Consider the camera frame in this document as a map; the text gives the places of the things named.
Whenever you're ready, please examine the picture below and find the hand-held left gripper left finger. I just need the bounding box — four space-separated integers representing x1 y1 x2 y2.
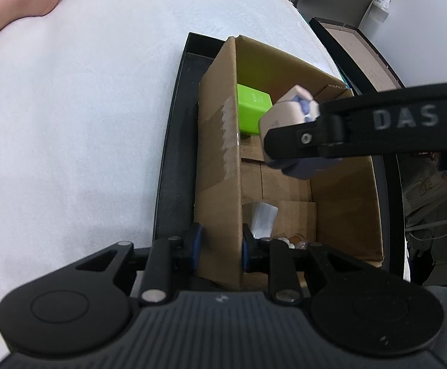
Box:
75 222 206 304

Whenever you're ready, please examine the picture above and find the black tray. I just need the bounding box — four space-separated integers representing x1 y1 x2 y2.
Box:
152 32 405 281

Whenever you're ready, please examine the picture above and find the brown cardboard box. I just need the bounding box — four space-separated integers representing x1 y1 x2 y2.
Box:
194 35 386 292

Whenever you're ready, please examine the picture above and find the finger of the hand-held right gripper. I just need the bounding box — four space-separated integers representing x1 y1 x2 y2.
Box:
264 117 343 159

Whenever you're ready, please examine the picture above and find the grey cloth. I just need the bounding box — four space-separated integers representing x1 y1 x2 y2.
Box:
423 284 447 369

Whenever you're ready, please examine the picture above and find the clear plastic packet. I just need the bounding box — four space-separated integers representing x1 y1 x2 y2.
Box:
243 201 279 240

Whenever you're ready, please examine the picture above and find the green plastic container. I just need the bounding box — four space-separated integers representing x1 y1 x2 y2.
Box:
237 84 274 137

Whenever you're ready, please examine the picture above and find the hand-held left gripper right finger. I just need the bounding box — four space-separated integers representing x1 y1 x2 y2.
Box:
242 227 362 304

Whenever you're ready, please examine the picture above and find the beige and purple box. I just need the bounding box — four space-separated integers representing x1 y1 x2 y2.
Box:
258 85 340 180

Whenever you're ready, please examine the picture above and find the black framed brown board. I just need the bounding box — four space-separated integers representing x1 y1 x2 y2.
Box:
309 17 406 93

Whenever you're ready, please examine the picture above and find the clear plastic bag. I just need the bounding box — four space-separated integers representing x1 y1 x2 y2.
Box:
400 153 447 241

